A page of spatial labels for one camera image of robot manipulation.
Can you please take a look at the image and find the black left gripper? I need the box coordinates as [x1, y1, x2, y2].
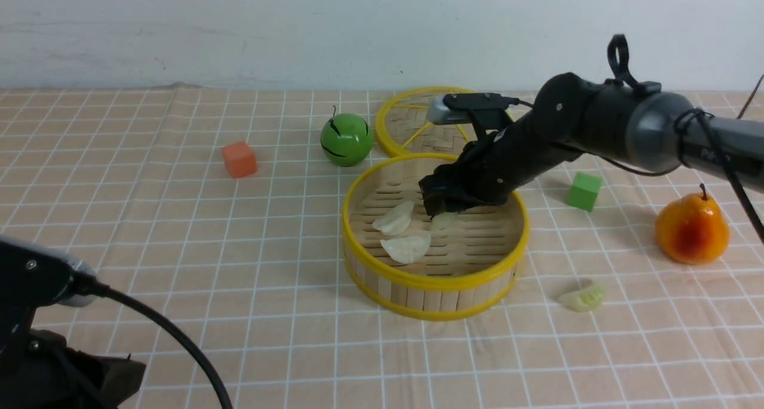
[1, 330, 146, 408]

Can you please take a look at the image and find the green plastic apple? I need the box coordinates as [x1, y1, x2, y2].
[319, 105, 374, 167]

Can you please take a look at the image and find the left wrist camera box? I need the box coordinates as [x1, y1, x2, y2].
[0, 236, 111, 362]

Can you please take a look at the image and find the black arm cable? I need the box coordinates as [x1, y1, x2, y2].
[90, 281, 233, 409]
[507, 34, 764, 242]

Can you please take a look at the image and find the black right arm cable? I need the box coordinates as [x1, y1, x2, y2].
[507, 34, 764, 242]

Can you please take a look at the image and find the bamboo steamer lid yellow rim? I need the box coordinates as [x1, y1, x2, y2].
[375, 86, 476, 158]

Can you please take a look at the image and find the bamboo steamer tray yellow rim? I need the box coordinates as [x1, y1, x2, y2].
[341, 153, 531, 320]

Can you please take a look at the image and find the green foam cube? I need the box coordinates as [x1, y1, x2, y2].
[565, 172, 603, 211]

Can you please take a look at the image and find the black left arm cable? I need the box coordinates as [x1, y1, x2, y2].
[90, 281, 233, 409]

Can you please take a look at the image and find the beige checkered tablecloth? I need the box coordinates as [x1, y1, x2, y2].
[1, 86, 762, 408]

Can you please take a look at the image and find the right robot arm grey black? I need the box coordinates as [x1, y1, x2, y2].
[418, 73, 763, 217]

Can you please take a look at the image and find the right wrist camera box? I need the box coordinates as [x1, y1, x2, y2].
[426, 93, 526, 137]

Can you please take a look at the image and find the pale dumpling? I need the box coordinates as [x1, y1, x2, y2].
[380, 232, 432, 265]
[372, 201, 415, 236]

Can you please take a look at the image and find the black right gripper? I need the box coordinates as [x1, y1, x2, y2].
[418, 103, 583, 219]

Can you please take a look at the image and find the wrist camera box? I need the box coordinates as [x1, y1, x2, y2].
[426, 93, 526, 137]
[0, 236, 111, 362]

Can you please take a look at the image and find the orange foam cube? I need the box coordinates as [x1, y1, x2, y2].
[221, 142, 258, 179]

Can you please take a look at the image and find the orange plastic pear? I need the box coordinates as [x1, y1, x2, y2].
[653, 183, 729, 265]

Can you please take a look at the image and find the translucent green dumpling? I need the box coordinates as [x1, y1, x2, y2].
[557, 281, 606, 313]
[429, 211, 459, 233]

